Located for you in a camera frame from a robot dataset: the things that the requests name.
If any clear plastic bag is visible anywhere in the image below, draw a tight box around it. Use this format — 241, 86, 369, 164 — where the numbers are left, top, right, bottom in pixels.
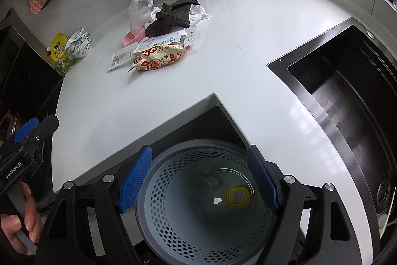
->
128, 0, 154, 31

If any patterned ceramic bowl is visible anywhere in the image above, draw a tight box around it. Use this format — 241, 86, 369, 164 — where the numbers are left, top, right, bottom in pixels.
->
64, 26, 93, 61

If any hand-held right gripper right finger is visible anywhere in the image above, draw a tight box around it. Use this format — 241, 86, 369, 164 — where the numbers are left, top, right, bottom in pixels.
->
246, 145, 364, 265

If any white drink carton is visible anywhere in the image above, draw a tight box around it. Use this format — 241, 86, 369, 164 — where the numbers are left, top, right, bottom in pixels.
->
134, 30, 196, 55

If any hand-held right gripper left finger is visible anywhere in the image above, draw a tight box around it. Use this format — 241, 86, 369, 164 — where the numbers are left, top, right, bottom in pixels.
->
33, 145, 154, 265

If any black stove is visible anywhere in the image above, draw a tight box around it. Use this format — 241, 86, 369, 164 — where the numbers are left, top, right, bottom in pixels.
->
0, 9, 64, 129

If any person's left hand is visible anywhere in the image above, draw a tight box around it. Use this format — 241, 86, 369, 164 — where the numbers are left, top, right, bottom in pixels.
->
0, 181, 44, 257

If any yellow green pouch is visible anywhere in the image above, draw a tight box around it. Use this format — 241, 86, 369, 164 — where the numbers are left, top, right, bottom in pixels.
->
48, 33, 78, 73

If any dark grey cloth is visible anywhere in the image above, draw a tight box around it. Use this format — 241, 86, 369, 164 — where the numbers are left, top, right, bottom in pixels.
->
144, 0, 200, 38

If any orange patterned snack packet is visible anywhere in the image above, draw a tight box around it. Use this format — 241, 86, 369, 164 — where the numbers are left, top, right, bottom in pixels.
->
129, 42, 187, 74

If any black kitchen sink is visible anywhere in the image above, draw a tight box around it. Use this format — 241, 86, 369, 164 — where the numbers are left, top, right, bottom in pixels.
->
267, 17, 397, 253

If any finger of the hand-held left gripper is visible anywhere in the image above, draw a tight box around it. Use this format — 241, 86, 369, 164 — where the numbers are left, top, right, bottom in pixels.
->
0, 117, 40, 154
17, 114, 60, 151

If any pot with glass lid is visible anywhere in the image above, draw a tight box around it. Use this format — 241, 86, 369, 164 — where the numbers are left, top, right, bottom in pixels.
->
0, 110, 19, 141

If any white strip package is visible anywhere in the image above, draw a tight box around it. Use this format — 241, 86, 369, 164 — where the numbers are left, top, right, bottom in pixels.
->
107, 45, 140, 72

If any pink plastic dish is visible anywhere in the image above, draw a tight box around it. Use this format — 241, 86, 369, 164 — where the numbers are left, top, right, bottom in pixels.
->
122, 26, 146, 46

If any white paper sheet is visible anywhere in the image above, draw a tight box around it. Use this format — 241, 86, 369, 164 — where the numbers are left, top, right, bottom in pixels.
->
150, 3, 212, 26

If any grey perforated waste basket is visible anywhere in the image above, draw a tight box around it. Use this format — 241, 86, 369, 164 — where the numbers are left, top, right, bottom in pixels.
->
135, 139, 280, 265

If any yellow ring lid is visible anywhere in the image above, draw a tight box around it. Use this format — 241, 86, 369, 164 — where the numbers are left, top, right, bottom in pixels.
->
226, 186, 251, 210

